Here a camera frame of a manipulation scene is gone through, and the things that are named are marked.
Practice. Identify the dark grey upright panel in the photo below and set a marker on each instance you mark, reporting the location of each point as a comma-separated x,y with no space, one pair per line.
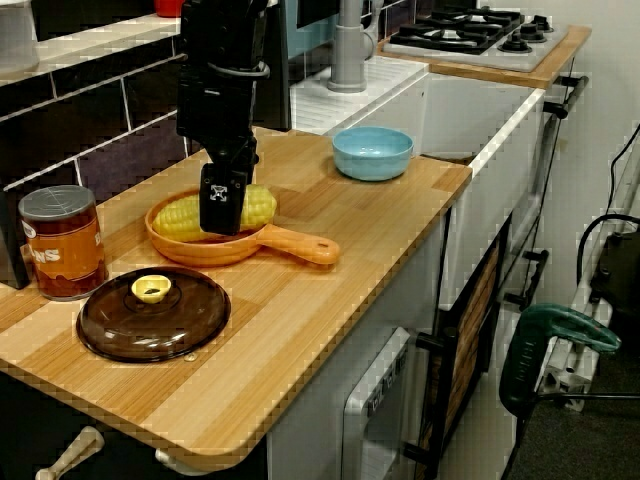
279,65

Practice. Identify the white shelf ledge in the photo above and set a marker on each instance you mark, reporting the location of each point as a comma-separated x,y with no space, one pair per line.
100,40

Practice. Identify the red sauce bottle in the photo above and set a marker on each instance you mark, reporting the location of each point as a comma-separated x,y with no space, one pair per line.
167,7

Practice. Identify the brown lid with yellow knob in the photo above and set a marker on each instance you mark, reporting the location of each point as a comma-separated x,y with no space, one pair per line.
150,325

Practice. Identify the grey dishwasher panel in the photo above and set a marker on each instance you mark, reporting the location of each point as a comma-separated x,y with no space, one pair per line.
380,400

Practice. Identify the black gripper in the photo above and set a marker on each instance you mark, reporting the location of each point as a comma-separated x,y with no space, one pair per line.
215,110

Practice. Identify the black side panel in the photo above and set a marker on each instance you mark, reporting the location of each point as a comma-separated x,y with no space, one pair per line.
12,240

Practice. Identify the grey toy faucet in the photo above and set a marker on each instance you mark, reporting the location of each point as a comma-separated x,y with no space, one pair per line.
347,55

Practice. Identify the white toy sink unit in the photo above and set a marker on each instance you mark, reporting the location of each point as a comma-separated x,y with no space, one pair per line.
450,115

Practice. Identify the white metal frame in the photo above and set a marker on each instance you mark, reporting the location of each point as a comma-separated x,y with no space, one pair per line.
565,380

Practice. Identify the yellow toy corn cob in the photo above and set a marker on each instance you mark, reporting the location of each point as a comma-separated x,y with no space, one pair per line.
260,205

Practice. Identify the orange toy frying pan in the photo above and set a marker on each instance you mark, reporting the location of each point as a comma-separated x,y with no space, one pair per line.
295,245

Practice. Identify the brass countertop screw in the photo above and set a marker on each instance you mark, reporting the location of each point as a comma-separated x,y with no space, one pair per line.
190,357

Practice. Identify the grey toy stove top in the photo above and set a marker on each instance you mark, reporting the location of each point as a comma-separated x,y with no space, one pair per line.
475,35

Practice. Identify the wood faced cabinet door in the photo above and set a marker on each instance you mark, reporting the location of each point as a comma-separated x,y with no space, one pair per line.
472,320

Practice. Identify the light blue bowl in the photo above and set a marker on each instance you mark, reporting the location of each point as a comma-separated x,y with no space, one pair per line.
372,155

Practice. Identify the brown beans can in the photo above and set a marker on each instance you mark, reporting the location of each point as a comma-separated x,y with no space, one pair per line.
65,245

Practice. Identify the small white container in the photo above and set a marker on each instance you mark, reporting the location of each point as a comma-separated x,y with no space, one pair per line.
17,35

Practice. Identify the teal plastic bin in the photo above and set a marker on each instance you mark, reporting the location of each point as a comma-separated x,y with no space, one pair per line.
312,25

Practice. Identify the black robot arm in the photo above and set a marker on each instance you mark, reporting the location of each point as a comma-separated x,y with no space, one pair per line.
220,30

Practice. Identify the white cabinet body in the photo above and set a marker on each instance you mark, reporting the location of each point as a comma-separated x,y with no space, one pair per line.
395,295

